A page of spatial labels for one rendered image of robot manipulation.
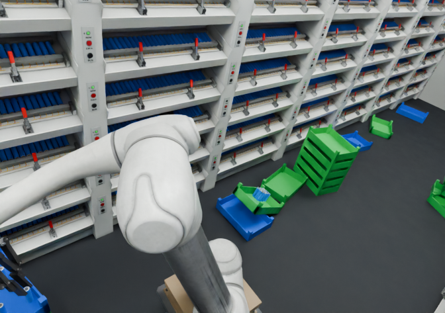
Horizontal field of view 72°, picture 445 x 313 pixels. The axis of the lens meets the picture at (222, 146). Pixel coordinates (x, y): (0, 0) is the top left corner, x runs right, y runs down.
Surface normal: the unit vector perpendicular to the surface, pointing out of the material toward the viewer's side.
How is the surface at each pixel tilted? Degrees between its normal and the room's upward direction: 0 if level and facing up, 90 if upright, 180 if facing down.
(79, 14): 90
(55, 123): 21
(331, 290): 0
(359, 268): 0
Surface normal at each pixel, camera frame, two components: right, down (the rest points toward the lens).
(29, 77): 0.38, -0.55
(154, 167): 0.06, -0.77
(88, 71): 0.62, 0.54
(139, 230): 0.18, 0.54
